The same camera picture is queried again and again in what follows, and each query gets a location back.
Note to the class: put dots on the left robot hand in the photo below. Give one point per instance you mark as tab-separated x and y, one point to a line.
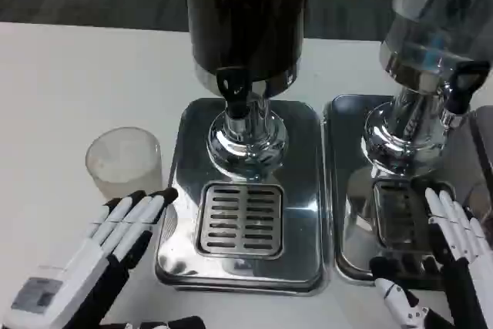
77	267

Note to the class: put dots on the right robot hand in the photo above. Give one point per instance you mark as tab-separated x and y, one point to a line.
466	252

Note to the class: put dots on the clear ribbed glass cup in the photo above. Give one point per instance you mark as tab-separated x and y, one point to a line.
123	163

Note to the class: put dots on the black tap lever dark dispenser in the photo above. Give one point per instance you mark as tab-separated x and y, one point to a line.
232	86

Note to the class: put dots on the steel drip grid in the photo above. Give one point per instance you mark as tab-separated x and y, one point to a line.
240	221
396	209

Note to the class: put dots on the steel drip tray base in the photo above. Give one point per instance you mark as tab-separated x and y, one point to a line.
304	190
346	144

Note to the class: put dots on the black tap lever clear dispenser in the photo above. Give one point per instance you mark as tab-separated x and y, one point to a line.
464	86

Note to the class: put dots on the clear drink dispenser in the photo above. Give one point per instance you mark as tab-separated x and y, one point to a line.
427	36

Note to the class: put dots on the dark drink dispenser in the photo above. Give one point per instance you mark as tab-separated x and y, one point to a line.
246	17

